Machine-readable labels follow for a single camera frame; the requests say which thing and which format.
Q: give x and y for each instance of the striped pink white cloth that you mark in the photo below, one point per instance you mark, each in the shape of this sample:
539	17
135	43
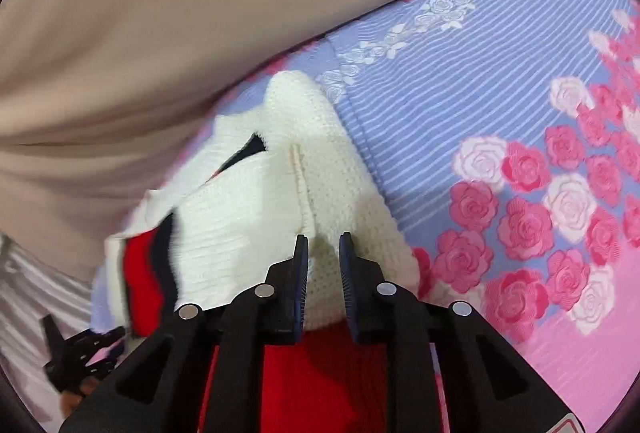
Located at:
35	313

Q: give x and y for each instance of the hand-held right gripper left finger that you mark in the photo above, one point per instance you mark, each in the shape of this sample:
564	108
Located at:
300	293

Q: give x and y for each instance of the floral blue pink bedsheet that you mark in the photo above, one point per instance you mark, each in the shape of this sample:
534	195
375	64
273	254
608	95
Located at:
480	153

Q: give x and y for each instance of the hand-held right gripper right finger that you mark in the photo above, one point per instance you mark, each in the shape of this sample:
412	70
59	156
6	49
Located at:
347	293

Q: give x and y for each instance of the white red knitted sweater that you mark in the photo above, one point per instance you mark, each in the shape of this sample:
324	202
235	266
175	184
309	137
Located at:
280	193

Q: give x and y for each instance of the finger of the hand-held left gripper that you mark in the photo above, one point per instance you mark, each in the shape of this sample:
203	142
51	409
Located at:
82	353

